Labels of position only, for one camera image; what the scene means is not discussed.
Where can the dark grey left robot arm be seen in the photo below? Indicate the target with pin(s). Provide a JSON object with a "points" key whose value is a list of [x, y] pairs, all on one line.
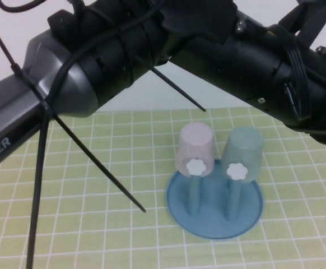
{"points": [[67, 81]]}

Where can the pale pink plastic cup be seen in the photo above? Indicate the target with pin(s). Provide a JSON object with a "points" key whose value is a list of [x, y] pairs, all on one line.
{"points": [[195, 140]]}

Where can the pale teal plastic cup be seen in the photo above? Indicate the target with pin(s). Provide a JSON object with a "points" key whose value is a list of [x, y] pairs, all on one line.
{"points": [[244, 148]]}

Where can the blue cup stand with pegs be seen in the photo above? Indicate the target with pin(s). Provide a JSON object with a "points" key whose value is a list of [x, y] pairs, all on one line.
{"points": [[213, 221]]}

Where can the short black zip tie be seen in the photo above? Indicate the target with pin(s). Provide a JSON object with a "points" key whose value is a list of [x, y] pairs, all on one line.
{"points": [[179, 91]]}

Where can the long black zip tie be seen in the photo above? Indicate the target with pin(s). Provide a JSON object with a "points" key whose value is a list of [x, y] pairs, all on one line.
{"points": [[95, 159]]}

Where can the green checkered tablecloth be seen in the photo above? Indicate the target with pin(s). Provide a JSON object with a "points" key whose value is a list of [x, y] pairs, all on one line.
{"points": [[95, 238]]}

